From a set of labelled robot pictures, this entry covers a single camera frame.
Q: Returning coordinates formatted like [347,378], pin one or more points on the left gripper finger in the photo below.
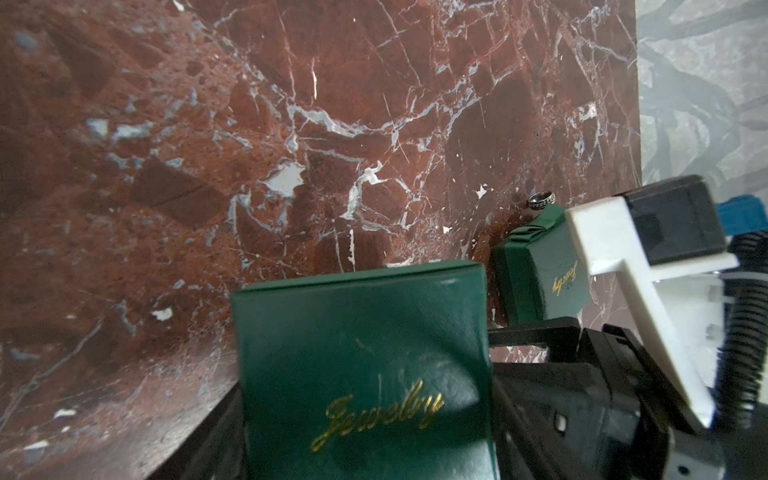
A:
[215,449]

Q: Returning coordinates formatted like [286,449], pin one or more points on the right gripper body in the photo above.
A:
[598,407]

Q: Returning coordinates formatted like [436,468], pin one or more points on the green jewelry box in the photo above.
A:
[538,271]
[380,374]

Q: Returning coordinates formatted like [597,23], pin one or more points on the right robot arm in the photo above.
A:
[600,407]

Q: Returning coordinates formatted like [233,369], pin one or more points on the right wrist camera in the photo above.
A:
[694,273]

